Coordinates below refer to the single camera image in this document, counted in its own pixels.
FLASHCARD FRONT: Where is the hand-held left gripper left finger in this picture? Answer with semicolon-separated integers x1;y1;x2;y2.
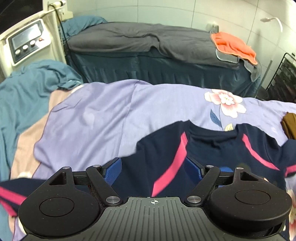
49;157;122;206

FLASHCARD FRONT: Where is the white machine with control panel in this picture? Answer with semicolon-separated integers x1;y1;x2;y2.
0;10;68;80

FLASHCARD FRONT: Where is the navy shirt with pink stripes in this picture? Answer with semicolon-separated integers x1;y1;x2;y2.
0;119;296;218

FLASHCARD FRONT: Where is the bed with dark teal skirt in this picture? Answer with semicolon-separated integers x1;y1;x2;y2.
66;50;262;98

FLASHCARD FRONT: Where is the black wire rack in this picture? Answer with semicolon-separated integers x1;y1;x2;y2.
265;52;296;104

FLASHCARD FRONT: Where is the teal pillow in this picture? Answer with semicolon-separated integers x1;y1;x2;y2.
61;16;108;37

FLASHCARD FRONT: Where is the teal blanket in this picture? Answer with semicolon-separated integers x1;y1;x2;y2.
0;60;84;241

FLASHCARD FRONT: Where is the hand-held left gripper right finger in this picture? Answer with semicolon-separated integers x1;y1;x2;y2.
186;156;267;206

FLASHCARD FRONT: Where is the white gooseneck lamp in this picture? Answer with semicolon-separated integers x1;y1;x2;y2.
260;17;284;87

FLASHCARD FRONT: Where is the orange towel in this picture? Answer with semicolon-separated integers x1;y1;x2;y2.
211;31;258;65

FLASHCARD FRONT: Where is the brown cloth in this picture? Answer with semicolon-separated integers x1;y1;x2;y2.
281;112;296;140

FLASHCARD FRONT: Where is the grey blanket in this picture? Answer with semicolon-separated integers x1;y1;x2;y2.
67;22;241;70

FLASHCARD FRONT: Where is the black cable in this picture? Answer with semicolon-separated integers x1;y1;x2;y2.
49;3;70;66

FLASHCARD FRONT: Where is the grey towel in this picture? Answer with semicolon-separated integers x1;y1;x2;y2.
215;49;261;82

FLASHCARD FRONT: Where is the purple floral bed sheet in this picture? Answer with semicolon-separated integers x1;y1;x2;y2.
10;79;296;241

